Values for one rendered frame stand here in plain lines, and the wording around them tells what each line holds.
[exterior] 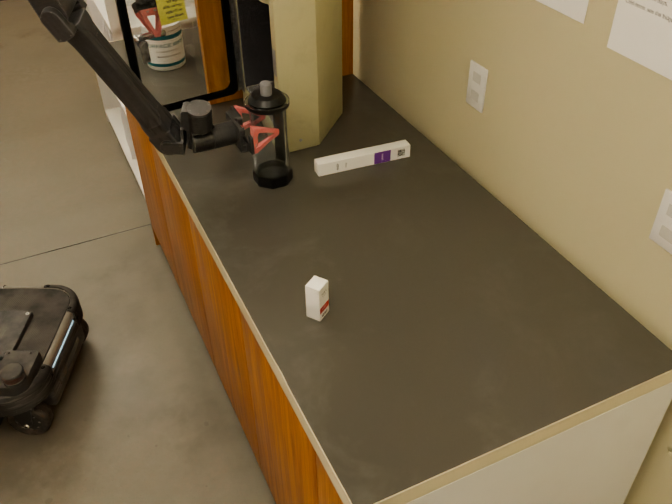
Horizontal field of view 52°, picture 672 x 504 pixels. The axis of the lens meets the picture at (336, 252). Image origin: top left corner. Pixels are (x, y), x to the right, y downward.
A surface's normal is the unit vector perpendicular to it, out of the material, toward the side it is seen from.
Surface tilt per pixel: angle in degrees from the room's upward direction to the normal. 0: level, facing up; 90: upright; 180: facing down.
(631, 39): 90
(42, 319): 0
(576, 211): 90
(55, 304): 0
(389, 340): 0
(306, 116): 90
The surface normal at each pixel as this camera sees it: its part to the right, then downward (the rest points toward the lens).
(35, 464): -0.01, -0.77
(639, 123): -0.90, 0.28
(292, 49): 0.43, 0.57
